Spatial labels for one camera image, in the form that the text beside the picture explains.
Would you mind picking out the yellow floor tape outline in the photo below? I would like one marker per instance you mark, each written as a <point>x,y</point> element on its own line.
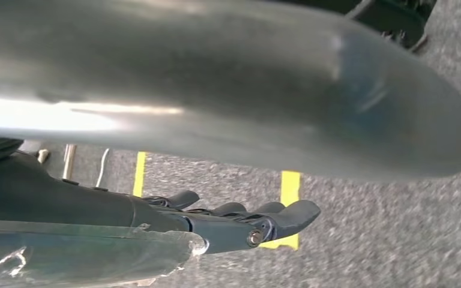
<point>290,187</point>

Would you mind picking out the pale slim rod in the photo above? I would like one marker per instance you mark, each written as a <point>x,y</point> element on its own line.
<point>69,161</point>

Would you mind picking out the clear plastic guard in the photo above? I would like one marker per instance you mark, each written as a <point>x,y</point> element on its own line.
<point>95,254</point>

